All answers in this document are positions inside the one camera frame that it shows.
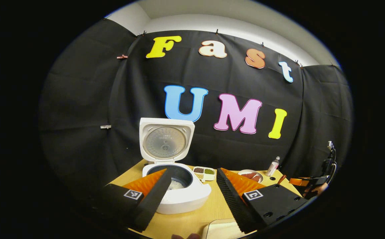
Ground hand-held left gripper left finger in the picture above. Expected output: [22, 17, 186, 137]
[93, 168, 173, 233]

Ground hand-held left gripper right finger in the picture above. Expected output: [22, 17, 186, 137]
[216, 168, 309, 234]

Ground white rice grains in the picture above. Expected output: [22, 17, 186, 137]
[167, 180, 184, 191]

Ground plastic container of rice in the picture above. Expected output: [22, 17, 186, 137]
[202, 218, 242, 239]

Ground white rice cooker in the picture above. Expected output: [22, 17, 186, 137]
[139, 117, 212, 215]

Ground small clear bottle pink label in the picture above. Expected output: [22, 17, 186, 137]
[265, 156, 280, 177]

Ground white round plate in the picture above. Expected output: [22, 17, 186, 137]
[238, 170, 264, 184]

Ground white divided bean dish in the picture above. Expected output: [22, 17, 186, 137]
[192, 166, 217, 182]

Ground black backdrop cloth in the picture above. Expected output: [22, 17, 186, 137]
[39, 18, 354, 199]

